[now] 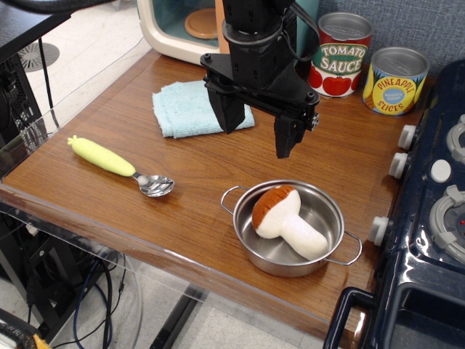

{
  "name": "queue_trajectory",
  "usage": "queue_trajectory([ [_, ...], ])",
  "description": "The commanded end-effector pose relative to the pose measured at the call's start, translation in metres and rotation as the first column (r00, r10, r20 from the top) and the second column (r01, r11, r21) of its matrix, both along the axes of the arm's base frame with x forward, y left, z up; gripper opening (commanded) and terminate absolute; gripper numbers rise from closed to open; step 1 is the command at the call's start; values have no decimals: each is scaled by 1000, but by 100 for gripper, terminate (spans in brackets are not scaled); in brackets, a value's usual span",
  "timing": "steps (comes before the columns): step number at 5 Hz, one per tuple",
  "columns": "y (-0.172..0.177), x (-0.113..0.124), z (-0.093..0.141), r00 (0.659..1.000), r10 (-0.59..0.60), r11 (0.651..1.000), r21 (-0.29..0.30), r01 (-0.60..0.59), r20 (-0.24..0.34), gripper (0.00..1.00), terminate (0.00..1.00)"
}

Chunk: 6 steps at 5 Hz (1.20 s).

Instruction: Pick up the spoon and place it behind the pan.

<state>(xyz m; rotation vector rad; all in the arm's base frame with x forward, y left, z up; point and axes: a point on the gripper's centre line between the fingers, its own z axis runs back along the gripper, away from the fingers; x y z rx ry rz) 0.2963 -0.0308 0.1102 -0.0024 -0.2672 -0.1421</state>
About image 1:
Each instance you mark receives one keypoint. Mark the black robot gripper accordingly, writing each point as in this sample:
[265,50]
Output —
[261,73]

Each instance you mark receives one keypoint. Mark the spoon with yellow-green handle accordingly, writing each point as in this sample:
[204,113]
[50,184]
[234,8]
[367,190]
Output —
[152,186]

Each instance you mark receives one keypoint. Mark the light blue folded towel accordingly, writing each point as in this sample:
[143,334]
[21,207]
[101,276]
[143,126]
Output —
[182,109]

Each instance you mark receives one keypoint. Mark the plush mushroom toy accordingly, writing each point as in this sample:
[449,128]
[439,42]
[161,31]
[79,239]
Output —
[276,214]

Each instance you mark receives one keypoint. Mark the toy microwave oven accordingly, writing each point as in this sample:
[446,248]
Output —
[190,30]

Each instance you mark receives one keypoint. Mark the tomato sauce can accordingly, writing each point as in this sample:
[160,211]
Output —
[344,41]

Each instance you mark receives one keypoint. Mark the stainless steel pot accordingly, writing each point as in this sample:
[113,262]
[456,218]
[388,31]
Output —
[275,256]

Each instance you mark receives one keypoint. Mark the pineapple slices can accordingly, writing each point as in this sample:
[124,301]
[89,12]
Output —
[395,80]

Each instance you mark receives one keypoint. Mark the black table leg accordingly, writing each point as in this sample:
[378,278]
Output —
[174,324]

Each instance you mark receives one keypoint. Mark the dark blue toy stove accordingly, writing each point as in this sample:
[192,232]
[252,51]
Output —
[418,301]

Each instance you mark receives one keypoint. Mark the black desk on left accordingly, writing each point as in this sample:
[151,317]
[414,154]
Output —
[19,29]

